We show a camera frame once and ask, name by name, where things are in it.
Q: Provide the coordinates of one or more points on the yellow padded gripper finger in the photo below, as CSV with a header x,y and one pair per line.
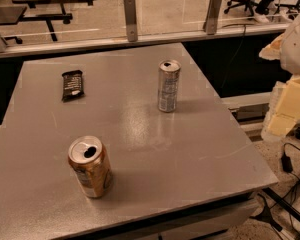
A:
x,y
272,51
284,110

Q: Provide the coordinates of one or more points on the orange soda can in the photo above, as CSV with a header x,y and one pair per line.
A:
x,y
88,158

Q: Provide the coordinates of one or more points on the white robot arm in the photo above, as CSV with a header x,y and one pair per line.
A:
x,y
290,48

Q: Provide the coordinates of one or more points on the silver slim energy can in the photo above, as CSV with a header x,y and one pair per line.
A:
x,y
169,73

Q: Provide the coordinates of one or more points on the black rxbar chocolate wrapper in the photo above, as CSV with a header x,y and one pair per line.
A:
x,y
72,85

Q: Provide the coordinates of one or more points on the black office chair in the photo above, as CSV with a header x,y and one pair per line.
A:
x,y
259,9

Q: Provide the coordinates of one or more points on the black tripod stand legs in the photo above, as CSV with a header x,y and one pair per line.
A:
x,y
272,202

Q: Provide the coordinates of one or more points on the dark bench table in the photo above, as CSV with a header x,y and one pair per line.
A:
x,y
41,19

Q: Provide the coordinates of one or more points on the black power adapter with cable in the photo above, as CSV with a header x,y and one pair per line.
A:
x,y
287,163

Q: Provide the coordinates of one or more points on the grey metal bracket right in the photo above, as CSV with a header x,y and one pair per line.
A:
x,y
211,21

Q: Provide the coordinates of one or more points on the grey metal bracket centre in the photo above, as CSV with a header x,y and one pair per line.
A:
x,y
131,20

